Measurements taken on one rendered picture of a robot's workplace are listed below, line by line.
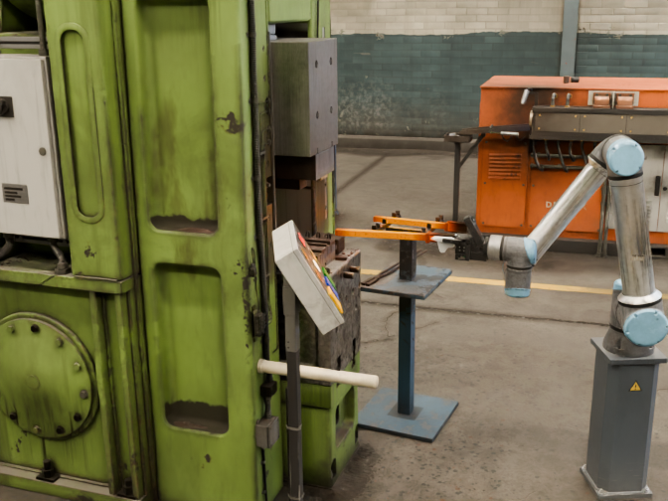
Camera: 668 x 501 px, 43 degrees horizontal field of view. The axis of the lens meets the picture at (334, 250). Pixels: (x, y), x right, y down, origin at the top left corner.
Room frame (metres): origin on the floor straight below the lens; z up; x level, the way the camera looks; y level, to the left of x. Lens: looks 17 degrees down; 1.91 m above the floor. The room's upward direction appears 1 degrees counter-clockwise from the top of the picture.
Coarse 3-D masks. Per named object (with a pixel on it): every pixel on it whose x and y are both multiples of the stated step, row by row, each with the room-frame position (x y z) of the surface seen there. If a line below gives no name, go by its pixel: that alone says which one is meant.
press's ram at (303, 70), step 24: (288, 48) 2.99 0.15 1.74; (312, 48) 3.00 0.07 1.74; (336, 48) 3.23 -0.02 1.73; (288, 72) 2.99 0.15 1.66; (312, 72) 2.99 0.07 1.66; (336, 72) 3.23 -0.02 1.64; (288, 96) 2.99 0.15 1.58; (312, 96) 2.99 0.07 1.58; (336, 96) 3.23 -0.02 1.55; (288, 120) 2.99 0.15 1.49; (312, 120) 2.99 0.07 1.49; (336, 120) 3.23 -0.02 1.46; (288, 144) 2.99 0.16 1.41; (312, 144) 2.98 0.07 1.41
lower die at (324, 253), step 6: (318, 240) 3.16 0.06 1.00; (324, 240) 3.19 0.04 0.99; (330, 240) 3.19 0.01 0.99; (312, 246) 3.11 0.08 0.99; (318, 246) 3.11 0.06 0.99; (324, 246) 3.10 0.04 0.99; (330, 246) 3.14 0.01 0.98; (318, 252) 3.05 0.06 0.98; (324, 252) 3.08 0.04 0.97; (330, 252) 3.14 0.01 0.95; (318, 258) 3.02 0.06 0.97; (324, 258) 3.08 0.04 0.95; (330, 258) 3.14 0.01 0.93; (324, 264) 3.08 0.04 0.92
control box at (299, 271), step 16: (288, 224) 2.68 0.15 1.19; (272, 240) 2.61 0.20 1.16; (288, 240) 2.51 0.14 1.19; (304, 240) 2.70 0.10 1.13; (288, 256) 2.38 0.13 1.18; (304, 256) 2.41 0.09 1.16; (288, 272) 2.38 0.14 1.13; (304, 272) 2.38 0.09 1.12; (320, 272) 2.54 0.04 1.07; (304, 288) 2.38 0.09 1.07; (320, 288) 2.38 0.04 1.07; (304, 304) 2.38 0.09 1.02; (320, 304) 2.38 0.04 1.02; (320, 320) 2.38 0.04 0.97; (336, 320) 2.39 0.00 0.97
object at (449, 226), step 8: (376, 216) 3.67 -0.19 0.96; (400, 224) 3.60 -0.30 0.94; (408, 224) 3.58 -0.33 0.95; (416, 224) 3.57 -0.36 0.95; (424, 224) 3.55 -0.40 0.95; (432, 224) 3.54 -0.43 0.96; (440, 224) 3.52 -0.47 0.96; (448, 224) 3.51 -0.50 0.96; (456, 224) 3.50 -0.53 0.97; (464, 224) 3.48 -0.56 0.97; (456, 232) 3.49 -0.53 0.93; (464, 232) 3.48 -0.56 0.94
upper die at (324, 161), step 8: (320, 152) 3.06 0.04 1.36; (328, 152) 3.14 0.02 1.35; (280, 160) 3.05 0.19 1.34; (288, 160) 3.04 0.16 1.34; (296, 160) 3.03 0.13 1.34; (304, 160) 3.02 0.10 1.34; (312, 160) 3.01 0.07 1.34; (320, 160) 3.05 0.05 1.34; (328, 160) 3.14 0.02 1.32; (280, 168) 3.05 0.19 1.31; (288, 168) 3.04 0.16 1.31; (296, 168) 3.03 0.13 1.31; (304, 168) 3.02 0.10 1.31; (312, 168) 3.01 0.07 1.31; (320, 168) 3.05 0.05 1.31; (328, 168) 3.13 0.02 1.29; (280, 176) 3.06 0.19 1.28; (288, 176) 3.04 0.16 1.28; (296, 176) 3.03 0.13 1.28; (304, 176) 3.02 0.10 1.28; (312, 176) 3.01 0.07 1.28; (320, 176) 3.05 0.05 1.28
